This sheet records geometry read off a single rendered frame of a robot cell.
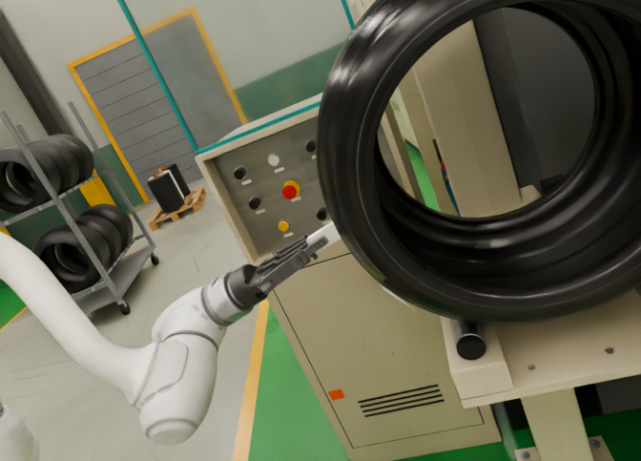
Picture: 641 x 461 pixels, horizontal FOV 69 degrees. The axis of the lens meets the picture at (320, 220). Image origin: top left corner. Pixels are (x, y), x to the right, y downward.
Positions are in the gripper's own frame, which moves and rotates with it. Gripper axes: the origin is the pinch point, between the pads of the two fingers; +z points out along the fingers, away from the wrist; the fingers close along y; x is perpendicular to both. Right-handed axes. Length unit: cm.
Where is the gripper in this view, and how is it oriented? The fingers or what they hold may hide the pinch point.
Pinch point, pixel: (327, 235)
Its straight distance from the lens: 79.8
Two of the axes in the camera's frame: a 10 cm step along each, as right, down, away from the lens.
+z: 7.9, -5.1, -3.3
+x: 6.0, 7.7, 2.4
